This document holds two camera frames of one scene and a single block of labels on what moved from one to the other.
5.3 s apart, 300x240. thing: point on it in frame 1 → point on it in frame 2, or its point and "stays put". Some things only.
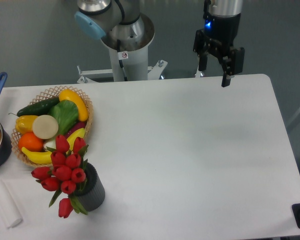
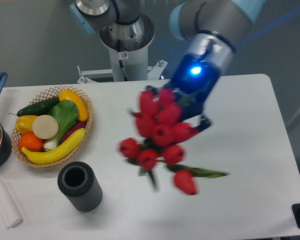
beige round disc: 45,127 stays put
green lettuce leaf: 67,112 stays put
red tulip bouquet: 66,174 → 157,121
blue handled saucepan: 0,141 stays put
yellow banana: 45,157 stays put
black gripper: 218,35 → 193,82
